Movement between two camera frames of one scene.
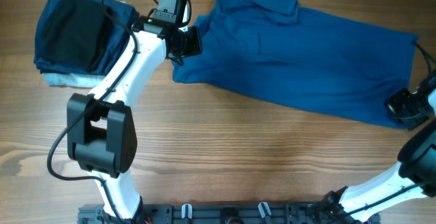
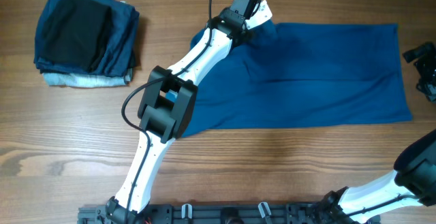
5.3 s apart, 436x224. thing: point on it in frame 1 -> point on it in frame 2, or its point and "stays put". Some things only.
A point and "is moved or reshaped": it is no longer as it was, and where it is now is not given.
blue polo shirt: (271, 45) is moved or reshaped
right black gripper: (393, 104) -> (425, 63)
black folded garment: (74, 32) stays put
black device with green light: (225, 212) stays put
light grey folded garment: (73, 80) stays put
